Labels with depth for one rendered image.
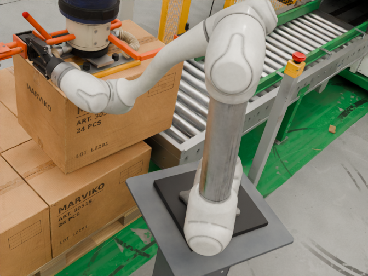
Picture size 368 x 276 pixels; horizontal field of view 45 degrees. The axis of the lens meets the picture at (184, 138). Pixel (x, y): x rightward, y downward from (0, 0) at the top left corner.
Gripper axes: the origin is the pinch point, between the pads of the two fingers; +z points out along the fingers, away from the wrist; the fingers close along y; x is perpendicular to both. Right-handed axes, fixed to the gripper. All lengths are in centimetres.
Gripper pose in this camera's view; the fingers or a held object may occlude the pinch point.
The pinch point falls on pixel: (27, 45)
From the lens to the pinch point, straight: 171.5
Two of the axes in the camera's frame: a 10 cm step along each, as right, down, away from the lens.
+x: 6.8, -3.9, 6.1
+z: -7.1, -5.4, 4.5
